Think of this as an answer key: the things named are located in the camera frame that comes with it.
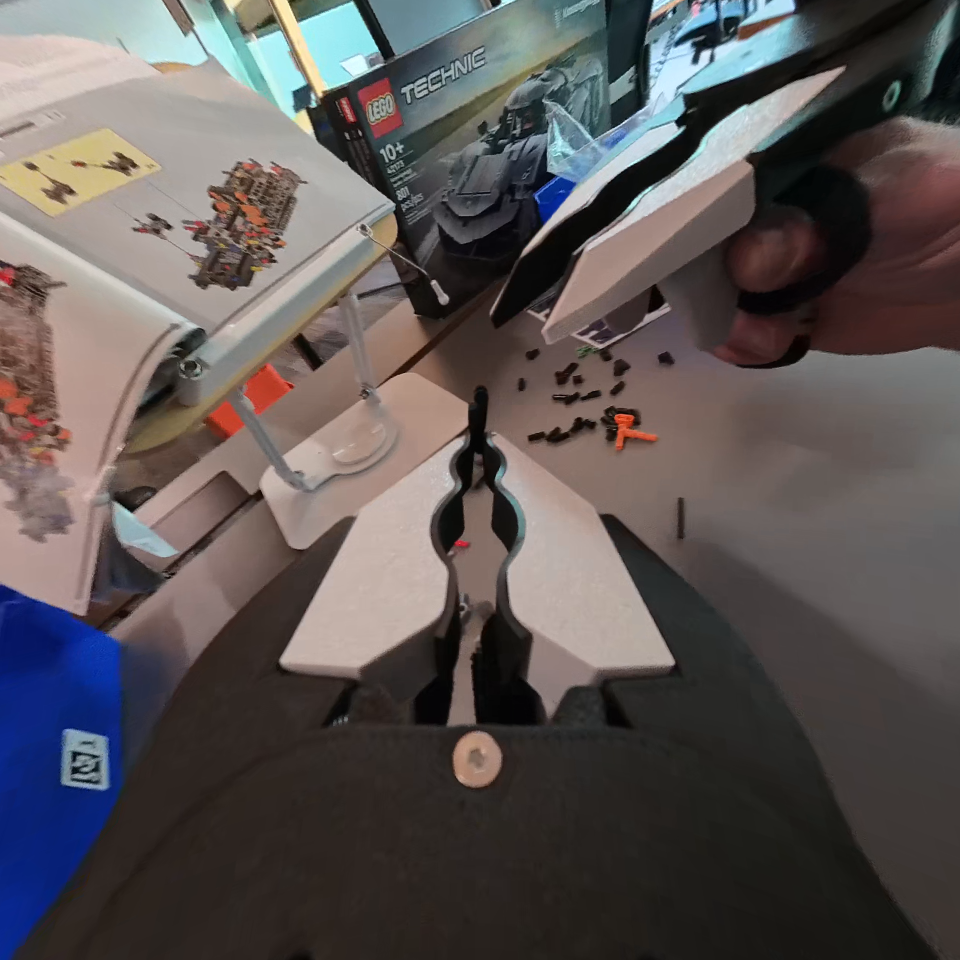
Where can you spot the clear plastic bag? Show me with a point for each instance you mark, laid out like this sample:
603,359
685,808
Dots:
577,135

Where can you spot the blue plastic bin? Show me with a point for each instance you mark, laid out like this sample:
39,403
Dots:
555,199

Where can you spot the dark lego set box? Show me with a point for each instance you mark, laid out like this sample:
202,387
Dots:
465,112

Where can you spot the pale blue plastic piece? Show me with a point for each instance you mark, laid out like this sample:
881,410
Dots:
142,536

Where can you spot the blue object with white label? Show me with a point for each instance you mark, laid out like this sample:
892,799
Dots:
52,712

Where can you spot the white metal book stand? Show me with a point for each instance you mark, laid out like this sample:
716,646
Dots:
420,405

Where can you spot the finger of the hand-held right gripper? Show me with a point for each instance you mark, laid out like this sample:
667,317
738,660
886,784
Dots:
607,184
660,225

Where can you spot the orange lego axle pin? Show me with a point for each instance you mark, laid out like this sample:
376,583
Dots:
621,439
643,435

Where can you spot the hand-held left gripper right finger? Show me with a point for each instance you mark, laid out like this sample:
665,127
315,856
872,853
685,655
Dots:
585,577

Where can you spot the orange traffic cone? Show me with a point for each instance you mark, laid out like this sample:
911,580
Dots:
259,397

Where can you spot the black lego axle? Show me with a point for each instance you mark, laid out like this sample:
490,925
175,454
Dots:
680,517

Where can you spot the scatter of black lego pins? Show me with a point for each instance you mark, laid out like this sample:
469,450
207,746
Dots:
559,435

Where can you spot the lego sticker sheet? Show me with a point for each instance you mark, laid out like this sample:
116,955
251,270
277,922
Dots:
607,326

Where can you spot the lego instruction booklet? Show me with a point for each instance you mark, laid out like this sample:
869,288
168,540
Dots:
187,150

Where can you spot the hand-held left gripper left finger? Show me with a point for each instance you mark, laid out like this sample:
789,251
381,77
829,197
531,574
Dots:
375,577

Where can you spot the person's right hand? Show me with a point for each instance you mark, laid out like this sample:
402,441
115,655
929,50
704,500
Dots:
915,247

